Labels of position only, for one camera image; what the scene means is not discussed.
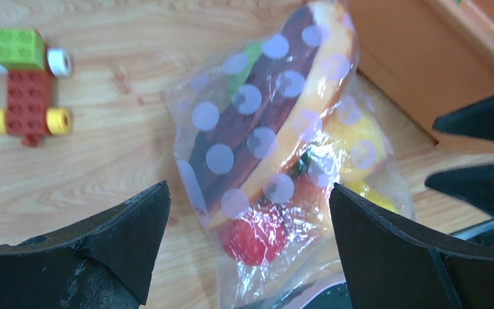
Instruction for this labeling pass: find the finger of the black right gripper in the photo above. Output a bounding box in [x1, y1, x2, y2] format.
[432, 95, 494, 142]
[425, 164, 494, 217]

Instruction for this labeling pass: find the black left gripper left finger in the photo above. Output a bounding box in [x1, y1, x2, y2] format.
[0, 181, 170, 308]

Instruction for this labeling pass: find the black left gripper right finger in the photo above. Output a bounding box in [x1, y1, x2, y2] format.
[329, 184, 494, 308]

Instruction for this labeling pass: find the yellow toy mango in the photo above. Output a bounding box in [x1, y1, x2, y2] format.
[345, 180, 398, 214]

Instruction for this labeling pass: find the orange plastic basket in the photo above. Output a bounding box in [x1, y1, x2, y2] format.
[349, 1, 494, 153]

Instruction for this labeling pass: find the yellow toy lemon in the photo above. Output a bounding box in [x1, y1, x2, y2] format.
[323, 115, 387, 182]

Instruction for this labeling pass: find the red toy apple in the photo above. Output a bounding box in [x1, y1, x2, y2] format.
[221, 179, 329, 267]

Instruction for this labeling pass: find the clear zip top bag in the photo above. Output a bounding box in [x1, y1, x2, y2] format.
[165, 1, 415, 308]

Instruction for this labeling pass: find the orange toy sausage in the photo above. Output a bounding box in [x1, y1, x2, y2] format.
[186, 1, 357, 229]

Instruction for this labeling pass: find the green toy cabbage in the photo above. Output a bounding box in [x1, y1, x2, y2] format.
[226, 41, 262, 98]

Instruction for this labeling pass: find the red green brick car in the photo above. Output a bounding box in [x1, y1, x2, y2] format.
[0, 28, 73, 147]

